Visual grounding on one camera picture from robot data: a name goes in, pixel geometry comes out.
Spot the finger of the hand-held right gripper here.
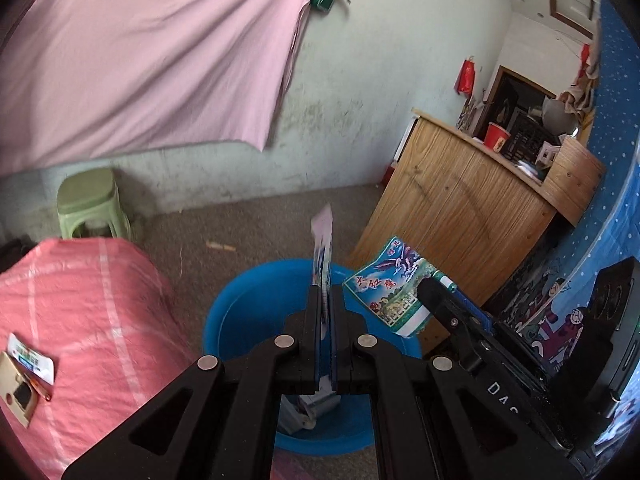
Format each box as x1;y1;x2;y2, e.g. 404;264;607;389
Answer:
434;271;497;332
417;277;493;372

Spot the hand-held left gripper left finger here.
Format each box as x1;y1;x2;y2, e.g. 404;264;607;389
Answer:
60;285;323;480

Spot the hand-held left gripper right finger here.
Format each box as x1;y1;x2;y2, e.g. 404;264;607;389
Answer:
330;285;586;480

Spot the colourful printed packet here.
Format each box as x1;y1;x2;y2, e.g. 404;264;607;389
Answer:
342;236;446;338

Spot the blue plastic basin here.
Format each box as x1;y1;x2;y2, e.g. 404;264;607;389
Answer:
202;259;431;456

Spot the blue white packet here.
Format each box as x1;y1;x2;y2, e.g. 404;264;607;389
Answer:
310;203;335;391

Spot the grey crumpled packaging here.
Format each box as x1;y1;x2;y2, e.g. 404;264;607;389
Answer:
277;375;342;433

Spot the wooden cabinet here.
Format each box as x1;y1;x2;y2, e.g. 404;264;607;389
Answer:
347;107;608;346

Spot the red paper cup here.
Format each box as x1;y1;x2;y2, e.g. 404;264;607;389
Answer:
484;121;512;153

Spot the blue printed blanket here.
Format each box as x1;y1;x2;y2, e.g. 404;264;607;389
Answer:
485;2;640;461

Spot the black plastic crate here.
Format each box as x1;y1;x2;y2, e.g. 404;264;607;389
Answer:
505;112;551;163

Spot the pink checked tablecloth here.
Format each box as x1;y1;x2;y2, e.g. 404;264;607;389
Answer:
0;237;221;480

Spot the red hanging ornament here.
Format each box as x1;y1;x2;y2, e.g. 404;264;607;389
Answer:
454;57;476;95

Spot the green plastic stool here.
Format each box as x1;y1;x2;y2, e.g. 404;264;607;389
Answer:
56;167;133;241

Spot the small white green packet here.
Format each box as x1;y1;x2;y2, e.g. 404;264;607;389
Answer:
7;332;57;385

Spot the pink hanging sheet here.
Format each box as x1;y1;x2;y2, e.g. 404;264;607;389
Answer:
0;0;341;176

